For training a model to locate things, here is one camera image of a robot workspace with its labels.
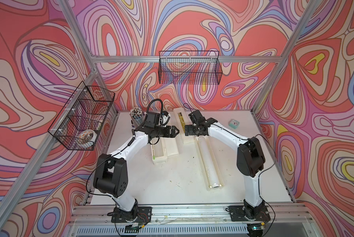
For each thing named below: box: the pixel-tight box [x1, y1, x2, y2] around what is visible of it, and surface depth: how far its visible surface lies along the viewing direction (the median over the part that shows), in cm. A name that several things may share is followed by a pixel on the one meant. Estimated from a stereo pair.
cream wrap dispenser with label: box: [150, 137, 168, 165], surface depth 90 cm
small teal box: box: [228, 118, 241, 130], surface depth 113 cm
